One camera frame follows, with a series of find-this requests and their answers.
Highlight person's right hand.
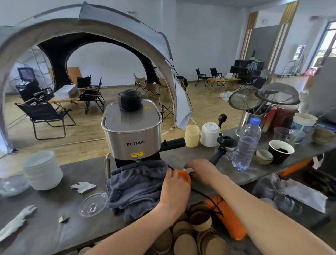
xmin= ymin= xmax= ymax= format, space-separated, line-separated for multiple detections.
xmin=183 ymin=159 xmax=224 ymax=186

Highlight person's left hand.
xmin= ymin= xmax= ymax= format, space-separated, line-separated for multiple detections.
xmin=157 ymin=168 xmax=192 ymax=215

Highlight orange round cap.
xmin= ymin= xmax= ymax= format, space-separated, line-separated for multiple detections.
xmin=178 ymin=170 xmax=192 ymax=184

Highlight person's left forearm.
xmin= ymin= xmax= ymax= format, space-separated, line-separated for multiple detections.
xmin=85 ymin=203 xmax=182 ymax=255

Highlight person's right forearm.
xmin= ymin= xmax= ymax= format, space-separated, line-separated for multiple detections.
xmin=209 ymin=174 xmax=336 ymax=255

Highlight cream paper cup stack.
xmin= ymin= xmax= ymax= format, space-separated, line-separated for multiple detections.
xmin=184 ymin=124 xmax=201 ymax=148

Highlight white paper cup stack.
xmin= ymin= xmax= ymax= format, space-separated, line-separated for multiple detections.
xmin=200 ymin=122 xmax=220 ymax=148

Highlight grey towel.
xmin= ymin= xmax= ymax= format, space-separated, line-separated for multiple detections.
xmin=106 ymin=159 xmax=170 ymax=224

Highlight clear plastic water bottle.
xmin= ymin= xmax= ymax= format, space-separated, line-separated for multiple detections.
xmin=232 ymin=117 xmax=262 ymax=171

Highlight stainless steel espresso machine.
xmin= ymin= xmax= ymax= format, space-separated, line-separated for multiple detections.
xmin=101 ymin=89 xmax=186 ymax=180

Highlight stack of brown paper cups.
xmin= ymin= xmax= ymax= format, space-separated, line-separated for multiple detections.
xmin=152 ymin=202 xmax=230 ymax=255

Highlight orange fabric pouch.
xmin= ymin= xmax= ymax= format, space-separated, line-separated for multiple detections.
xmin=204 ymin=195 xmax=248 ymax=241

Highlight beige folding chair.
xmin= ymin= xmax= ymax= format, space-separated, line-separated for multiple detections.
xmin=158 ymin=87 xmax=175 ymax=120

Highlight steel utensil holder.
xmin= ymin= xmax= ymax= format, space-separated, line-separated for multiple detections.
xmin=235 ymin=110 xmax=266 ymax=137

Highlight small brown bowl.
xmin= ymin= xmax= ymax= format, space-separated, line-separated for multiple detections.
xmin=253 ymin=148 xmax=274 ymax=166

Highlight clear glass lid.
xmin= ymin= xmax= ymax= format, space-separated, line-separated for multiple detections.
xmin=78 ymin=191 xmax=109 ymax=218

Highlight round mesh strainer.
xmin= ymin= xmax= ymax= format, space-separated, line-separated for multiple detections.
xmin=228 ymin=85 xmax=263 ymax=111

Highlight black folding camp chair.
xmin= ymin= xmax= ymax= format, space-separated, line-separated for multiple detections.
xmin=209 ymin=67 xmax=224 ymax=79
xmin=195 ymin=68 xmax=211 ymax=88

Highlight black paper cup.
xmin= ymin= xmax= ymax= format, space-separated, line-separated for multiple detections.
xmin=268 ymin=140 xmax=295 ymax=165

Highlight crumpled white paper scrap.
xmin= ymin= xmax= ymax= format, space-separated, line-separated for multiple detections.
xmin=70 ymin=181 xmax=97 ymax=194

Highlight wooden folding table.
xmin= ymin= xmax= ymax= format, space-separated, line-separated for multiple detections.
xmin=208 ymin=77 xmax=241 ymax=92

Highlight tan folding chair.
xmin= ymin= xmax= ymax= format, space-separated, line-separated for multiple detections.
xmin=133 ymin=73 xmax=148 ymax=93

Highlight clear plastic cup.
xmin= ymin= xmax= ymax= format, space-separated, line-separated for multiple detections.
xmin=273 ymin=127 xmax=305 ymax=148

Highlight red jar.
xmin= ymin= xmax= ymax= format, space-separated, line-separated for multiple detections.
xmin=270 ymin=105 xmax=299 ymax=131

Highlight black shelf unit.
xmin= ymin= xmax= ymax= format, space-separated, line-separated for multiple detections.
xmin=230 ymin=60 xmax=265 ymax=82

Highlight large mesh strainer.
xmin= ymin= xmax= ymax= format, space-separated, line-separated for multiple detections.
xmin=254 ymin=82 xmax=301 ymax=106

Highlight black folding director chair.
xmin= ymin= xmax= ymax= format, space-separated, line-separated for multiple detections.
xmin=77 ymin=76 xmax=106 ymax=115

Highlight clear plastic bag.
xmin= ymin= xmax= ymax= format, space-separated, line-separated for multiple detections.
xmin=251 ymin=173 xmax=329 ymax=214

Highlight white lidded tub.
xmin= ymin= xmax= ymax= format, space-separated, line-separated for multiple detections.
xmin=291 ymin=112 xmax=319 ymax=132

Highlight stack of white bowls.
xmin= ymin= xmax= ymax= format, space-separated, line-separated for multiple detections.
xmin=23 ymin=150 xmax=64 ymax=191

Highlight low wooden table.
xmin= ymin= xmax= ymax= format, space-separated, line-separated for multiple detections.
xmin=48 ymin=96 xmax=80 ymax=111

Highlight stack of brown bowls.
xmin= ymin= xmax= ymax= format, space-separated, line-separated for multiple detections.
xmin=312 ymin=126 xmax=336 ymax=146

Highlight black folding lounge chair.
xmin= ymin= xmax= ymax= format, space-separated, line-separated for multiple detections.
xmin=14 ymin=102 xmax=77 ymax=141

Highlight grey dome tent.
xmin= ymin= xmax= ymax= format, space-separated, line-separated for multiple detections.
xmin=0 ymin=1 xmax=194 ymax=156

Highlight clear glass bowl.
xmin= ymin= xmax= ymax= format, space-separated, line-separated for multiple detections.
xmin=0 ymin=173 xmax=31 ymax=198

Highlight long torn white paper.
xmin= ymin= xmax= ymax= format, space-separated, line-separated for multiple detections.
xmin=0 ymin=205 xmax=38 ymax=242

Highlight black office chair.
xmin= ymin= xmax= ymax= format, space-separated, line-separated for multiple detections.
xmin=15 ymin=67 xmax=55 ymax=103

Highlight glass carafe with black handle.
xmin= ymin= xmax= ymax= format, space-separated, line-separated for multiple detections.
xmin=209 ymin=136 xmax=238 ymax=166

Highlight black power cable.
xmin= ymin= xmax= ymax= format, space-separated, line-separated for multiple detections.
xmin=167 ymin=165 xmax=224 ymax=218

